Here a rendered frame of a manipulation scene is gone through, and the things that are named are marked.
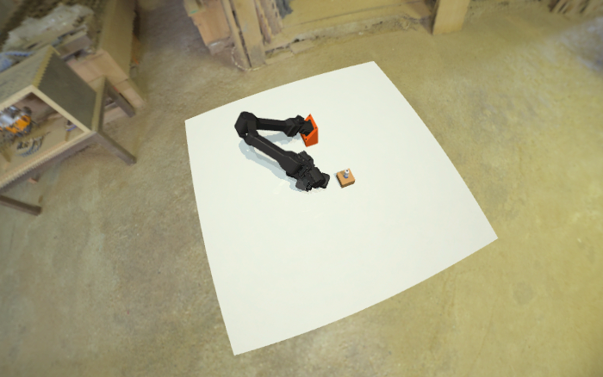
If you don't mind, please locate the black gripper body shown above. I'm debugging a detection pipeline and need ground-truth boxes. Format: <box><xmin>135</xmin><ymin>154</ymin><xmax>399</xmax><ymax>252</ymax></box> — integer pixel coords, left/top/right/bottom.
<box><xmin>286</xmin><ymin>169</ymin><xmax>330</xmax><ymax>189</ymax></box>

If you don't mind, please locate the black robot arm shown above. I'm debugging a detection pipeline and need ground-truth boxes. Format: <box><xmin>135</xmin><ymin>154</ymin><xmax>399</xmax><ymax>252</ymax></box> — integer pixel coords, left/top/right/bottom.
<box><xmin>234</xmin><ymin>111</ymin><xmax>326</xmax><ymax>192</ymax></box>

